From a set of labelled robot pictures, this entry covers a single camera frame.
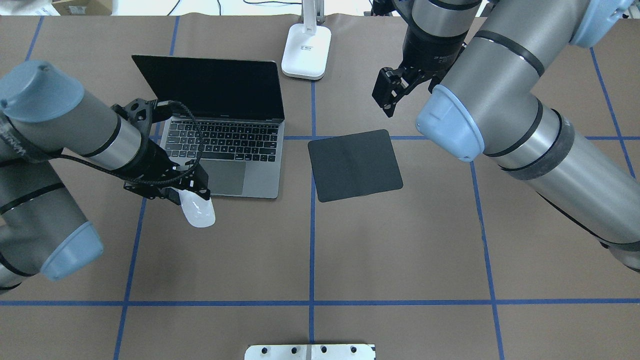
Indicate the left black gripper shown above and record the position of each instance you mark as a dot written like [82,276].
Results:
[156,163]

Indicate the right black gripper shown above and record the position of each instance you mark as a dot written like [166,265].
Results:
[431,49]

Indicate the white wireless mouse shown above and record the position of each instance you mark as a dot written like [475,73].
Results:
[198,212]

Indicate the grey laptop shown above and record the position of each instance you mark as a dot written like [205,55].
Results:
[232,117]

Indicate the black mouse pad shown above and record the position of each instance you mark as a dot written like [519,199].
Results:
[354,165]

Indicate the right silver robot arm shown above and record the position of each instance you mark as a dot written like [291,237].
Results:
[481,102]

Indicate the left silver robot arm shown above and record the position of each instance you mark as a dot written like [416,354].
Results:
[48,115]

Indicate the white desk lamp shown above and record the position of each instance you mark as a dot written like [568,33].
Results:
[308,43]

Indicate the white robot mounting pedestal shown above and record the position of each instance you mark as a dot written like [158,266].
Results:
[335,351]

